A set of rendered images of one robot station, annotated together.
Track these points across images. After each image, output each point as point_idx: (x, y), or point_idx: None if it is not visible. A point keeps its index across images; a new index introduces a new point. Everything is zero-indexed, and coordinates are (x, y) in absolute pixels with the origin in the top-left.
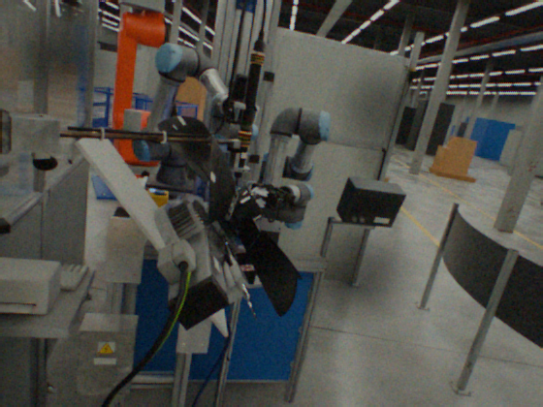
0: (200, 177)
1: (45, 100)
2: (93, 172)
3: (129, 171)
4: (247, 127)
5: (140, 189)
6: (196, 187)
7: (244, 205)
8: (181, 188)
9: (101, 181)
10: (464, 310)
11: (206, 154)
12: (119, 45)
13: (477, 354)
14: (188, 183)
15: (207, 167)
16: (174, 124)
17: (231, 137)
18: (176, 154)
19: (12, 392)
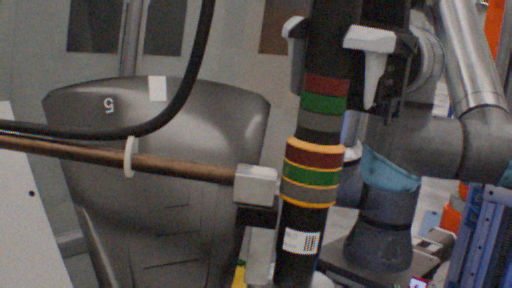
0: (100, 287)
1: (128, 63)
2: (433, 207)
3: (28, 215)
4: (312, 120)
5: (22, 270)
6: (447, 280)
7: None
8: (376, 280)
9: (434, 222)
10: None
11: (167, 209)
12: (485, 20)
13: None
14: (412, 270)
15: (142, 256)
16: (111, 97)
17: (422, 165)
18: (383, 197)
19: None
